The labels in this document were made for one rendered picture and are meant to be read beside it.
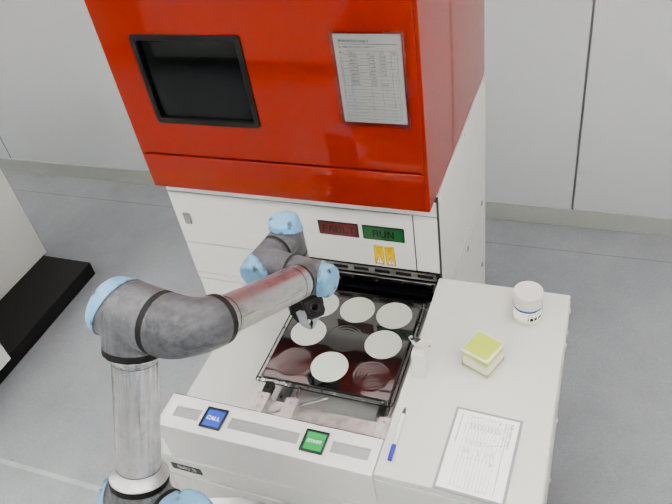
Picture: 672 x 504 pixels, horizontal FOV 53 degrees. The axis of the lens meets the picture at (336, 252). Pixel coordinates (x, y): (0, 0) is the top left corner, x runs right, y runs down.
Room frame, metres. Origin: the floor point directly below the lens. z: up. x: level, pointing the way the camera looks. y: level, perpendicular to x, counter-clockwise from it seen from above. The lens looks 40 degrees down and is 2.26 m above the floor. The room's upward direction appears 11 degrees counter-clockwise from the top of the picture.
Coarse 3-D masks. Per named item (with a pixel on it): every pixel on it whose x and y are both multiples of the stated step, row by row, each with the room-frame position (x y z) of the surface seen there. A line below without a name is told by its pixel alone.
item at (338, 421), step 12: (276, 408) 1.08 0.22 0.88; (300, 408) 1.06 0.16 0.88; (300, 420) 1.03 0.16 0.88; (312, 420) 1.02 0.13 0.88; (324, 420) 1.01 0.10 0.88; (336, 420) 1.01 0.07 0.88; (348, 420) 1.00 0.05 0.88; (360, 420) 0.99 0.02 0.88; (360, 432) 0.96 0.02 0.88; (372, 432) 0.95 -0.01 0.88
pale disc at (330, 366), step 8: (328, 352) 1.21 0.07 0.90; (336, 352) 1.21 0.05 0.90; (320, 360) 1.19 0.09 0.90; (328, 360) 1.18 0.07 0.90; (336, 360) 1.18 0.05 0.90; (344, 360) 1.17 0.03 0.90; (312, 368) 1.17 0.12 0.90; (320, 368) 1.16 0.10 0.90; (328, 368) 1.16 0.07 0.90; (336, 368) 1.15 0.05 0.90; (344, 368) 1.15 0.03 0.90; (320, 376) 1.14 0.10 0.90; (328, 376) 1.13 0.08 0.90; (336, 376) 1.13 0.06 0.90
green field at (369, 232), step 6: (366, 228) 1.43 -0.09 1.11; (372, 228) 1.43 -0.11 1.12; (378, 228) 1.42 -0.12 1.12; (366, 234) 1.44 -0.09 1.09; (372, 234) 1.43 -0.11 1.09; (378, 234) 1.42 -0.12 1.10; (384, 234) 1.41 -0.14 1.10; (390, 234) 1.40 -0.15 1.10; (396, 234) 1.40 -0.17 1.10; (402, 234) 1.39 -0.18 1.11; (390, 240) 1.41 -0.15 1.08; (396, 240) 1.40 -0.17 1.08; (402, 240) 1.39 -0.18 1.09
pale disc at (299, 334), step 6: (300, 324) 1.33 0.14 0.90; (318, 324) 1.32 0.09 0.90; (324, 324) 1.32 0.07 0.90; (294, 330) 1.31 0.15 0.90; (300, 330) 1.31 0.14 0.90; (306, 330) 1.31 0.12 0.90; (312, 330) 1.30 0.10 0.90; (318, 330) 1.30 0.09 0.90; (324, 330) 1.29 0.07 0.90; (294, 336) 1.29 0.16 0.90; (300, 336) 1.29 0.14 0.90; (306, 336) 1.28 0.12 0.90; (312, 336) 1.28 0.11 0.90; (318, 336) 1.27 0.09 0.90; (300, 342) 1.27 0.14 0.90; (306, 342) 1.26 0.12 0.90; (312, 342) 1.26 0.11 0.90
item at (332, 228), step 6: (324, 222) 1.49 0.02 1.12; (324, 228) 1.49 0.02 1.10; (330, 228) 1.48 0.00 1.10; (336, 228) 1.47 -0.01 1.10; (342, 228) 1.47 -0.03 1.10; (348, 228) 1.46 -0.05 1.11; (354, 228) 1.45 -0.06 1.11; (342, 234) 1.47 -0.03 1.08; (348, 234) 1.46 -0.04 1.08; (354, 234) 1.45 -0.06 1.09
